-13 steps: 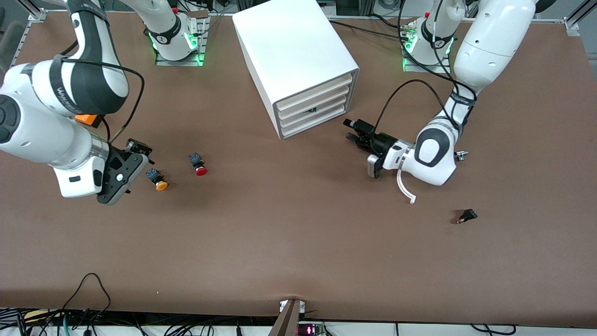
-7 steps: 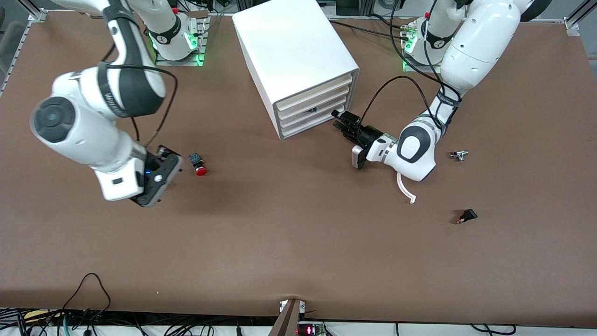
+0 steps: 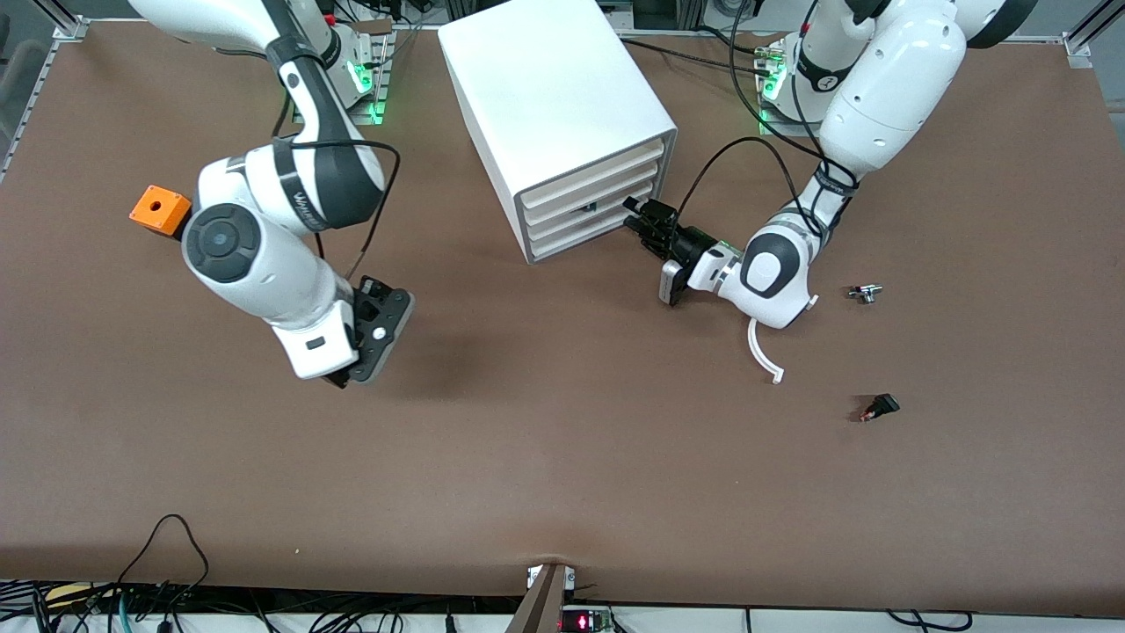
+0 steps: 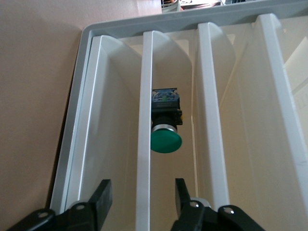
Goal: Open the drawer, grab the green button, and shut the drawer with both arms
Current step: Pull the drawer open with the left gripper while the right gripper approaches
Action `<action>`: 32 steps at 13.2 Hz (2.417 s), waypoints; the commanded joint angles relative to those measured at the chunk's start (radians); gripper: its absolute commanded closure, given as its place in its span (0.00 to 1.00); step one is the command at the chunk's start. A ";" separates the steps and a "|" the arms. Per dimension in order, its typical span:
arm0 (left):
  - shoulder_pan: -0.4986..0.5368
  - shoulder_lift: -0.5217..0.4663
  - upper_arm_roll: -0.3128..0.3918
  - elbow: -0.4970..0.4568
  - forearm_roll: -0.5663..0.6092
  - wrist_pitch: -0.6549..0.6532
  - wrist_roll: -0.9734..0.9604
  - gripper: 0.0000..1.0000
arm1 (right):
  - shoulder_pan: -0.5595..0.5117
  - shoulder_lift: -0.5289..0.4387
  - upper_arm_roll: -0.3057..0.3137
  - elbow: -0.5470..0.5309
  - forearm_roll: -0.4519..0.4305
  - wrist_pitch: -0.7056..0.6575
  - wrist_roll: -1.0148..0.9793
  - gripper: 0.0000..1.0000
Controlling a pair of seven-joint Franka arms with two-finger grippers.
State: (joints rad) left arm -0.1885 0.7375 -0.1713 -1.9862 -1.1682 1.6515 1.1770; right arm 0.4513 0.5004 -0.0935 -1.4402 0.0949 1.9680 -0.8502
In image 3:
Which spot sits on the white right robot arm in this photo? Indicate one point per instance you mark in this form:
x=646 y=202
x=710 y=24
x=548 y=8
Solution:
x=264 y=264

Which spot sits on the small silver toggle switch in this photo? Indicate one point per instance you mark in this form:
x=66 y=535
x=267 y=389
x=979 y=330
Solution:
x=866 y=294

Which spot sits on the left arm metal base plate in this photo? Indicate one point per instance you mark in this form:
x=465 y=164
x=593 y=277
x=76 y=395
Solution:
x=778 y=125

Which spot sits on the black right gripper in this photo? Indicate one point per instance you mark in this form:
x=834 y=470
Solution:
x=375 y=292

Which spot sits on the orange button box black base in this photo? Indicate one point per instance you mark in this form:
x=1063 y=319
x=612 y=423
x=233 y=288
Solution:
x=156 y=211

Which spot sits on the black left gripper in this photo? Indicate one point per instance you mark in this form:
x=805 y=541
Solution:
x=690 y=243

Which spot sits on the brown wooden post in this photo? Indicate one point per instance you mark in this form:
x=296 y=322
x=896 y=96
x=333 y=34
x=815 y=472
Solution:
x=540 y=607

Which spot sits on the black rocker switch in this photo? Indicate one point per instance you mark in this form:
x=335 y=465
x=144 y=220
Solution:
x=886 y=404

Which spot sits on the device with red display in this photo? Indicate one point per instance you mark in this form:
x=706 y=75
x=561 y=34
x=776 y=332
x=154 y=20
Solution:
x=584 y=622

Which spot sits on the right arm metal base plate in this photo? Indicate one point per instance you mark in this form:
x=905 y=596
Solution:
x=380 y=88

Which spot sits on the white curved plastic arc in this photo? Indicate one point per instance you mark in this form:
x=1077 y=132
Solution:
x=758 y=352

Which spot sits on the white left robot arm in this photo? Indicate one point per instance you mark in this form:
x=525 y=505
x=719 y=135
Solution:
x=888 y=88

